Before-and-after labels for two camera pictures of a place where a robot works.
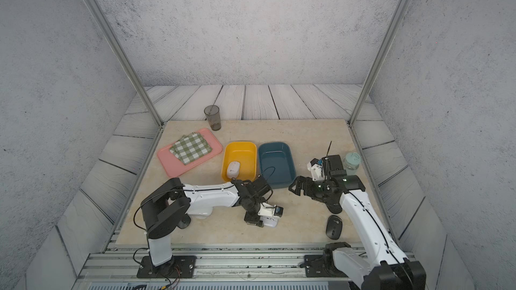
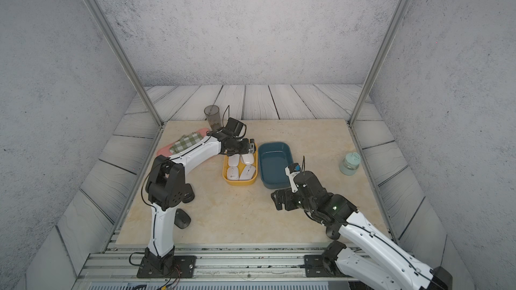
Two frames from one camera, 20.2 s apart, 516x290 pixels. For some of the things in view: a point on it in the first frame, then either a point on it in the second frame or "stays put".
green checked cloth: [190, 147] stays put
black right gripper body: [320, 188] -> [293, 201]
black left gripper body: [253, 209] -> [242, 147]
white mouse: [202, 214] -> [248, 158]
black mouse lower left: [185, 221] stays put
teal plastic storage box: [276, 166] stays put
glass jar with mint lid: [351, 162] stays put
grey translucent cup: [212, 113] stays put
